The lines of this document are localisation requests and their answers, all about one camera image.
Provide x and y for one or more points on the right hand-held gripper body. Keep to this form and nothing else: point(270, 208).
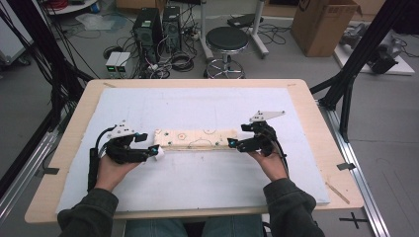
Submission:
point(263, 143)

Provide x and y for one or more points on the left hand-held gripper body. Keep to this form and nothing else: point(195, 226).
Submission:
point(123, 153)

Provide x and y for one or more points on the cream patterned cloth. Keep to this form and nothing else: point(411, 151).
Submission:
point(194, 138)

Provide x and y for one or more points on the person's left hand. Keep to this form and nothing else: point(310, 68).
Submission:
point(113, 173)

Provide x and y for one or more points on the person's right hand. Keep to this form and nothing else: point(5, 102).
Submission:
point(273, 166)

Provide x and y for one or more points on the white foam mat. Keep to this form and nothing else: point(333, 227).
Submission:
point(197, 184)

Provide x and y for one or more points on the black tape piece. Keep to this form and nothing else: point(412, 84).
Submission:
point(51, 171)
point(346, 166)

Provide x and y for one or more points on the white power supply box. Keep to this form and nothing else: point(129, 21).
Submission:
point(123, 62)
point(112, 62)

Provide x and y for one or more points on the person's legs in jeans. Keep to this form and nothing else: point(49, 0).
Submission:
point(154, 228)

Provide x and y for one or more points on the thin wooden stick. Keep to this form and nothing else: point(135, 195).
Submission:
point(337, 193)

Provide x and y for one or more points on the black round stool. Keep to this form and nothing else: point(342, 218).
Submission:
point(227, 39)

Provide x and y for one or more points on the white table leg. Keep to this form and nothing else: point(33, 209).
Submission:
point(258, 29)
point(205, 29)

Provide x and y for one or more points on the black computer tower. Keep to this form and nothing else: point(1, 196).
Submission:
point(146, 33)
point(172, 28)

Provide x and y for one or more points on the flat black case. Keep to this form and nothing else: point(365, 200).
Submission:
point(243, 20)

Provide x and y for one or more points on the black tape cross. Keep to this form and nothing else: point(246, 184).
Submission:
point(353, 220)

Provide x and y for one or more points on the brown cardboard box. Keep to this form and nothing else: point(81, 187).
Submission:
point(321, 29)

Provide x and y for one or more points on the clear plastic bag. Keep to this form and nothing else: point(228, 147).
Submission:
point(95, 21)

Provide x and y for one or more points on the round white table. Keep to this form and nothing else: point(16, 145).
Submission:
point(72, 7)

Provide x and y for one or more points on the white board with grey device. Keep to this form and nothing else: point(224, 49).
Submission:
point(388, 56)

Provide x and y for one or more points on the grey cart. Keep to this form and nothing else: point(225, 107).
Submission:
point(11, 46)

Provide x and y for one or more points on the aluminium rail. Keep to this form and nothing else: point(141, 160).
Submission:
point(359, 174)
point(23, 177)

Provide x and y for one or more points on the black metal frame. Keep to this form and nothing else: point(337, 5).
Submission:
point(359, 52)

